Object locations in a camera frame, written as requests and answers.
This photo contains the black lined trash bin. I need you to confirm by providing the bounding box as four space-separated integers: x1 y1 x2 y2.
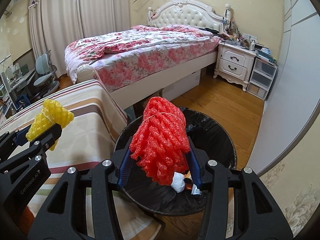
112 106 237 217

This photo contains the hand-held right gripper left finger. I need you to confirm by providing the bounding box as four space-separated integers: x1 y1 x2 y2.
39 147 133 240

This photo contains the striped sheet bed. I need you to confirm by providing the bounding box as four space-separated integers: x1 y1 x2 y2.
0 79 163 240

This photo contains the white storage box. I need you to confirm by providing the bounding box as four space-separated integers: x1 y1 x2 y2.
162 70 201 100

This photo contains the clear plastic drawer unit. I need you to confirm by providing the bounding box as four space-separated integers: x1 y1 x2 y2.
246 56 278 101

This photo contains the white tufted headboard bed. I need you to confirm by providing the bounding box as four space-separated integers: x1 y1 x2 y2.
64 0 225 105

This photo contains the pink floral quilt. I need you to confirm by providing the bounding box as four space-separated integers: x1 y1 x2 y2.
64 25 222 90

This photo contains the white study desk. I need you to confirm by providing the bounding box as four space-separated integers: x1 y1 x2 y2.
0 67 35 115

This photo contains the red foam net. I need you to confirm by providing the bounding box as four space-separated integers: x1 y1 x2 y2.
130 96 192 186

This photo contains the white tissue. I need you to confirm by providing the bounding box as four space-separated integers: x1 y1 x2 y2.
171 172 187 193

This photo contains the beige curtain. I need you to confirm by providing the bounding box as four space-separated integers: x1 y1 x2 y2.
75 0 130 39
29 0 80 78

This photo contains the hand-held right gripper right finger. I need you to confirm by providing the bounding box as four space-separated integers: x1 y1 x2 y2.
188 143 293 240

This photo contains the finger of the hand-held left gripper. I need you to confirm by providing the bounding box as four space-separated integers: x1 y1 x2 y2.
24 122 63 160
0 127 32 163

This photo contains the white nightstand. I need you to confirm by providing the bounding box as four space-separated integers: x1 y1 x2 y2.
213 42 258 90

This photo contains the yellow foam net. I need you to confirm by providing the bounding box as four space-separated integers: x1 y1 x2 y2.
26 99 75 152

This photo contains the white wardrobe sliding door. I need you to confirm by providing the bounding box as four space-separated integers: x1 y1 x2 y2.
250 0 320 178

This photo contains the cluster of small bottles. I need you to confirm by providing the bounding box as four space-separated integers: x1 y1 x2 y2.
221 22 275 55

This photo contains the grey desk chair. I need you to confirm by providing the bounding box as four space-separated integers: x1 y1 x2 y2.
34 51 60 98

